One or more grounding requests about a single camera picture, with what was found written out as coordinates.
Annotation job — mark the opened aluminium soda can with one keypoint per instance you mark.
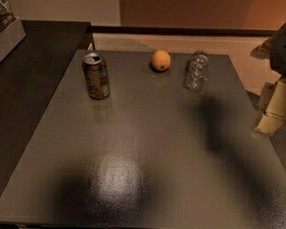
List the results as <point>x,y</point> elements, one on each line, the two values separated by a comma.
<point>95,73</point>

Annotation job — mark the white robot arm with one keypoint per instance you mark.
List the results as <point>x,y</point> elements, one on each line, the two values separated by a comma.
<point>274,49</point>

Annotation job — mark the dark side table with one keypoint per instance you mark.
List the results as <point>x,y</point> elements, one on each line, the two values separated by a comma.
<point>29,76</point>

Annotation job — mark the grey box with snacks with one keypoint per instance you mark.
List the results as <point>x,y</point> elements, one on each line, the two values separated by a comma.
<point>11,30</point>

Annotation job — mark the clear plastic water bottle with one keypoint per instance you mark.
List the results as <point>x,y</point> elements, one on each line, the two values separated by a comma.
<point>197,71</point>

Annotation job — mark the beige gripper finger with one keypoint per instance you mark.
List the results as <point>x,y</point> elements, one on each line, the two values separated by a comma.
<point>271,113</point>

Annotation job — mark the orange fruit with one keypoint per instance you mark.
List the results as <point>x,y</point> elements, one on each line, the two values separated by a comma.
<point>160,60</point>

